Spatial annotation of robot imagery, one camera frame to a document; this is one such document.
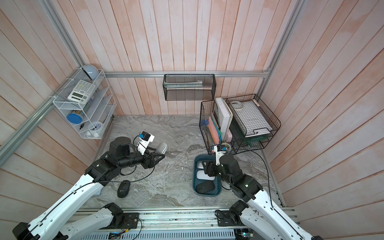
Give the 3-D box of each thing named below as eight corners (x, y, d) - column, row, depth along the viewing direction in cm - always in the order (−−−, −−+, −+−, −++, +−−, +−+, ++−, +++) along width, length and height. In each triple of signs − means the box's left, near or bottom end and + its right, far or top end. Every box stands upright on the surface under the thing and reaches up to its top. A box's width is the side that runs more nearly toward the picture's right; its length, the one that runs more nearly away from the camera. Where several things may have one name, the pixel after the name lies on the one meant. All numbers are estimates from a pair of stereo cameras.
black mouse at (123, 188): (118, 197, 83) (115, 196, 80) (122, 182, 88) (120, 180, 86) (126, 197, 83) (124, 196, 80) (130, 182, 88) (129, 180, 86)
